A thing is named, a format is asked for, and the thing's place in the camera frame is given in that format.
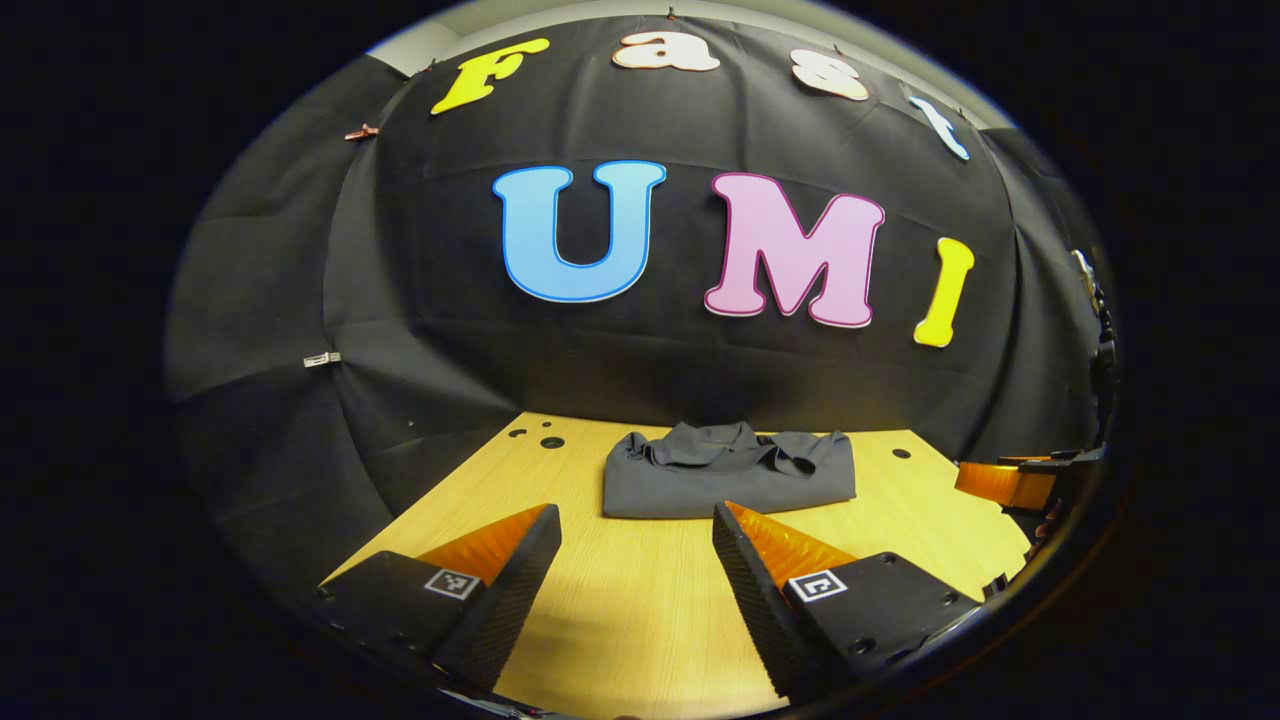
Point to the black backdrop cloth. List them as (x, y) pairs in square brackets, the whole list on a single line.
[(430, 300)]

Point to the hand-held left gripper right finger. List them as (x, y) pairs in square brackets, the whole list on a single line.
[(750, 590)]

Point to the grey collared shirt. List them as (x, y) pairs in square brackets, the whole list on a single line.
[(720, 480)]

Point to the white clip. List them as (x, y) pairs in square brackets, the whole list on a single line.
[(322, 359)]

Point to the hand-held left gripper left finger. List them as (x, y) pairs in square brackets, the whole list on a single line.
[(520, 575)]

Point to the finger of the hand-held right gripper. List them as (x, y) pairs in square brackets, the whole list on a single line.
[(1005, 485)]

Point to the red clip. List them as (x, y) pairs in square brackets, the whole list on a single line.
[(362, 132)]

